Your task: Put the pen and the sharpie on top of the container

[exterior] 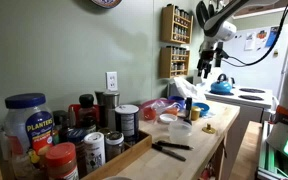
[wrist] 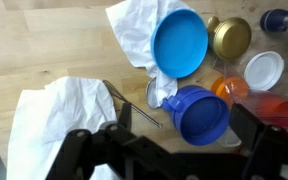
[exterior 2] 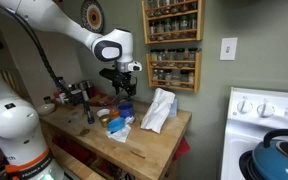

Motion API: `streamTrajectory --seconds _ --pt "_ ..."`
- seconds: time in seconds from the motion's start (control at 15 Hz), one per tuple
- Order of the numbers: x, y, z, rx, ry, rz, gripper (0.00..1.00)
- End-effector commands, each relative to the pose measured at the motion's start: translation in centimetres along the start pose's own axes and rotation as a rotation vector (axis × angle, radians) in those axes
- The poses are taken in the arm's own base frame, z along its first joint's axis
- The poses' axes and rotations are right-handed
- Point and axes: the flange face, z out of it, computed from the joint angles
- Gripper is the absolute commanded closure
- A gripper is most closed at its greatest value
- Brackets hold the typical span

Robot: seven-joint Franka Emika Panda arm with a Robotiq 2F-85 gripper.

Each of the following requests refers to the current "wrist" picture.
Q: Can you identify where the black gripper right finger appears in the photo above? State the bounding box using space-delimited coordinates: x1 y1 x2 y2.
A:
228 102 269 153

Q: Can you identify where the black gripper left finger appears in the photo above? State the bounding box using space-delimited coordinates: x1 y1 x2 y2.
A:
118 101 133 132

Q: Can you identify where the clear plastic cup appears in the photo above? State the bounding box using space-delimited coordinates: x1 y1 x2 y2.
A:
216 126 242 148

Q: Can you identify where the metal spoon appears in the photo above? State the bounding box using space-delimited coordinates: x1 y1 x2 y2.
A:
145 78 160 109

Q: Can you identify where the orange plastic cup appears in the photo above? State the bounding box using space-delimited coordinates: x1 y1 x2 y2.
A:
210 75 249 108

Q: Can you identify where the dark blue plastic cup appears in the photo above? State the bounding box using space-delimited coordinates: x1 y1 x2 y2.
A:
161 84 231 147

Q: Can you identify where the large crumpled white paper towel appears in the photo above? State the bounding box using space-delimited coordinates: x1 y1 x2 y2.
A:
6 76 118 180

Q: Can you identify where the small crumpled white cloth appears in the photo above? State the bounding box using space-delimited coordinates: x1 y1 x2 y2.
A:
105 0 193 109

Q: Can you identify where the light blue round lid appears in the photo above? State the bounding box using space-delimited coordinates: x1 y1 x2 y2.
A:
150 8 209 80

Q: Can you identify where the gold metal cup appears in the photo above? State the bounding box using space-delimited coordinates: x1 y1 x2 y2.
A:
206 15 253 62

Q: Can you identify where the thin metal wire whisk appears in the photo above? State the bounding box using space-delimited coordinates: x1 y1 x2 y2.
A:
102 79 163 129

